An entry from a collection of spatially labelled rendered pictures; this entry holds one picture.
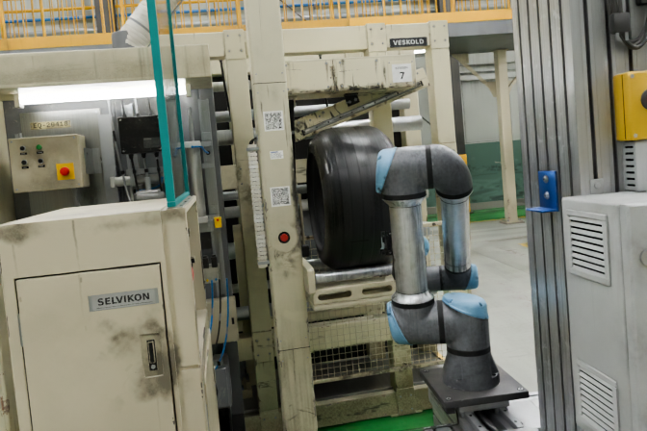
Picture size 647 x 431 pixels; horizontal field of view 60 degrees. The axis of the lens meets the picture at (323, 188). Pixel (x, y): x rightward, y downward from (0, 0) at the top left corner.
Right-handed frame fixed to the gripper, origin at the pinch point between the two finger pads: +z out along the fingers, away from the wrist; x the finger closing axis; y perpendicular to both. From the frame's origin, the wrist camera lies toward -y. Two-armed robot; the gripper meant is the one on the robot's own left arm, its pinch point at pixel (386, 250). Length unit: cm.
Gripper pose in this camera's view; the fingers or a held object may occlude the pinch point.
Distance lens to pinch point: 200.1
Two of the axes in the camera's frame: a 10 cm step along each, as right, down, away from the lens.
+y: -1.1, -9.9, 0.7
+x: -9.8, 1.0, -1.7
